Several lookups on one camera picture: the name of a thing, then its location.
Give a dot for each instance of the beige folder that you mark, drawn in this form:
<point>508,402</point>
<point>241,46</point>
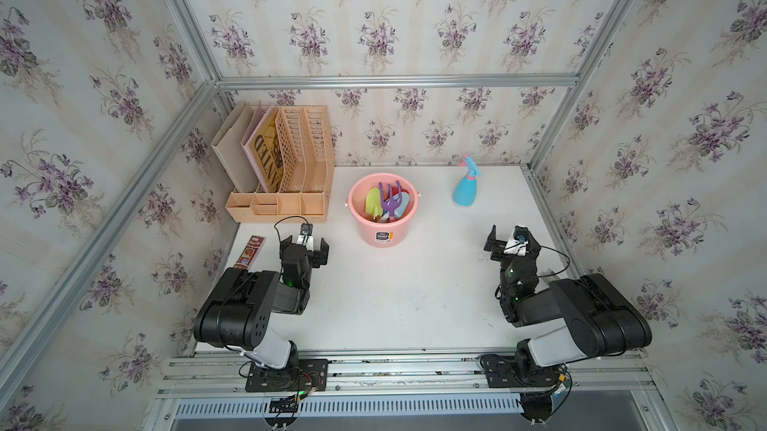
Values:
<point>228,149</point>

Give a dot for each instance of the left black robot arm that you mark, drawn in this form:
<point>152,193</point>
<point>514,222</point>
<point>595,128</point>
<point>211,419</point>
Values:
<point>236,315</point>

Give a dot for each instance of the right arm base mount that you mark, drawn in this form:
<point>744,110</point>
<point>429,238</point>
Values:
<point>520,372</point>

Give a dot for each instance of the pink yellow magazine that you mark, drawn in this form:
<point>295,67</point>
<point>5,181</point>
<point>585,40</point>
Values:
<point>262,148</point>

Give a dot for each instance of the pink plastic bucket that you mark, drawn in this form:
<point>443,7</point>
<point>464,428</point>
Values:
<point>381,234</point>

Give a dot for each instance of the light blue trowel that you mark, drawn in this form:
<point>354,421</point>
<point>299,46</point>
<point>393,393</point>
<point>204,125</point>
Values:
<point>402,201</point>

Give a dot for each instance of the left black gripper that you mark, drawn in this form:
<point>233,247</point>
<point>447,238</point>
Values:
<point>319,257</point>

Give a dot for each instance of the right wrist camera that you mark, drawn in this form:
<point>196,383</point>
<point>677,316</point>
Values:
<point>519,242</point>

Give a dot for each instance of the purple rake pink handle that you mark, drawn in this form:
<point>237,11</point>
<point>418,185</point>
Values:
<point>389,203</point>

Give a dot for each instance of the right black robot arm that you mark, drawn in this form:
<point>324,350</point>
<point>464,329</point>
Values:
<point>598,319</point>

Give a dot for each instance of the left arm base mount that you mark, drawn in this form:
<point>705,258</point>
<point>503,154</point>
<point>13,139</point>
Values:
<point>287,374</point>

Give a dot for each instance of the red brown flat box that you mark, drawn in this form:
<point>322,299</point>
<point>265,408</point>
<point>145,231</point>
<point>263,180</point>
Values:
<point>250,252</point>

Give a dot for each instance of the green shovel wooden handle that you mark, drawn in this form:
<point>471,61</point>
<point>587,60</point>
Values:
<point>373,204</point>

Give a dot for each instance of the aluminium front rail frame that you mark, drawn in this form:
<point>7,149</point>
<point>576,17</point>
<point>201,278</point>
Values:
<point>398,383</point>

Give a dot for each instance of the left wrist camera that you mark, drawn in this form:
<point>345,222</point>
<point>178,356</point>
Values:
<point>305,231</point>

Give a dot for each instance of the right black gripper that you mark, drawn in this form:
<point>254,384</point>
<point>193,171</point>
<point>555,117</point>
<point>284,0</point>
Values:
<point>498,247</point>

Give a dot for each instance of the beige plastic file organizer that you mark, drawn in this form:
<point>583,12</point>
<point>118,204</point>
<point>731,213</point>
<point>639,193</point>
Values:
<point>309,163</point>

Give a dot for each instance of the blue pink spray bottle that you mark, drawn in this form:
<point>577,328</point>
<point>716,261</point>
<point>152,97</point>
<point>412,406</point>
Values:
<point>465,193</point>

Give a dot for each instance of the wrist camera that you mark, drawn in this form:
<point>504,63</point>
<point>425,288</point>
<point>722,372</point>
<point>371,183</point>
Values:
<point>305,231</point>
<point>519,242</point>

